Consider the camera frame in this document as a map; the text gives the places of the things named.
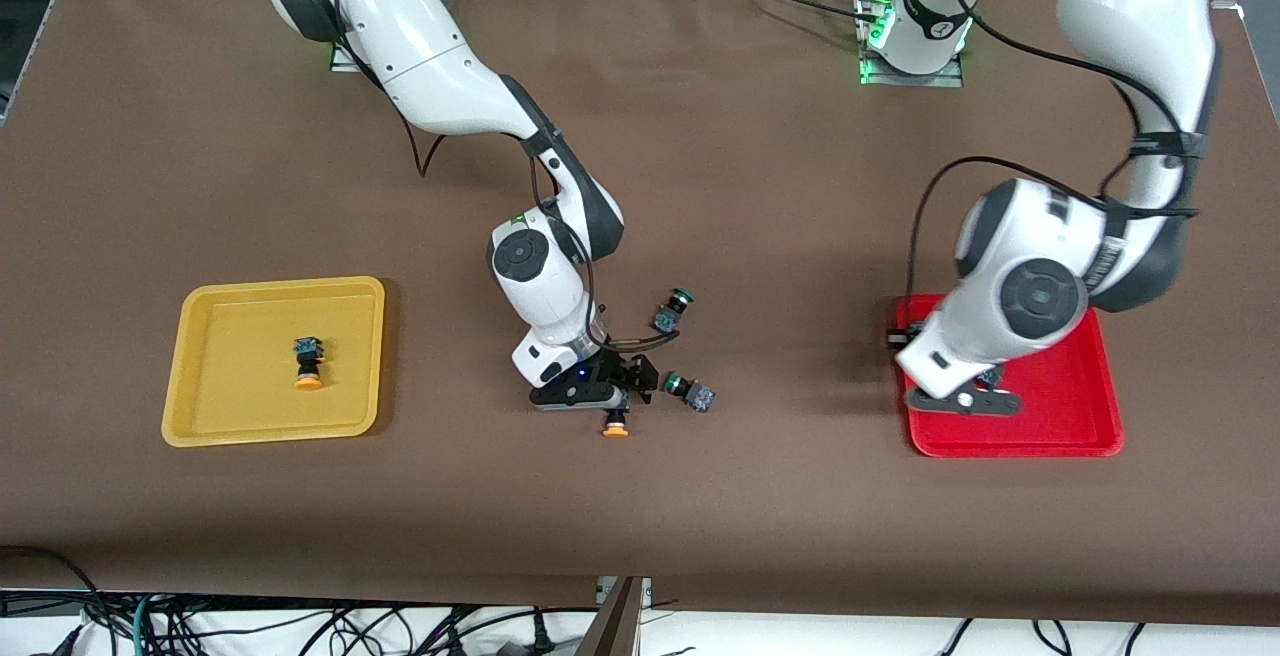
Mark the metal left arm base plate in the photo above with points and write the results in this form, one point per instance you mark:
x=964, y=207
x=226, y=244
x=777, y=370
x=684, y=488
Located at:
x=910, y=79

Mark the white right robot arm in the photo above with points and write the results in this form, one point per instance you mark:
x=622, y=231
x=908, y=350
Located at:
x=430, y=66

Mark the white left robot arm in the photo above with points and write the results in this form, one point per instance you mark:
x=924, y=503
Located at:
x=1130, y=26

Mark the yellow push button switch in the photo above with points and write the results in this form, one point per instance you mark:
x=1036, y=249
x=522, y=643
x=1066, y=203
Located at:
x=615, y=428
x=308, y=351

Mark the green push button switch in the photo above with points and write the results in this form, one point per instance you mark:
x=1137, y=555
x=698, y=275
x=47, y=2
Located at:
x=667, y=319
x=700, y=398

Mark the brown table cover sheet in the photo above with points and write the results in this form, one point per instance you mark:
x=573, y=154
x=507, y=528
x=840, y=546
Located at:
x=760, y=186

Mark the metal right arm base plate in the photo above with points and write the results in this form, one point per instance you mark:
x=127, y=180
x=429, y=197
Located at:
x=342, y=61

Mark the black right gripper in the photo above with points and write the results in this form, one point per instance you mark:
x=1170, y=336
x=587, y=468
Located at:
x=617, y=372

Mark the red plastic tray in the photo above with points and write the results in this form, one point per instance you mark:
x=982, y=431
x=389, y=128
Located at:
x=1070, y=416

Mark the yellow plastic tray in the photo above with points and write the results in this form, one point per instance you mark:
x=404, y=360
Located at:
x=240, y=386

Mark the grey metal bracket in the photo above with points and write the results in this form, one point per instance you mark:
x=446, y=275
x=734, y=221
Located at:
x=603, y=591

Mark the dark brown slanted bar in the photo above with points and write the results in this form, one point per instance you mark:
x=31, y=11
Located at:
x=612, y=631

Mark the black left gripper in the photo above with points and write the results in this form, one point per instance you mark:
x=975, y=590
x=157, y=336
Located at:
x=897, y=338

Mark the red push button switch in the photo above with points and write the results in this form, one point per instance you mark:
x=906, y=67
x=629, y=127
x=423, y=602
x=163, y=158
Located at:
x=990, y=377

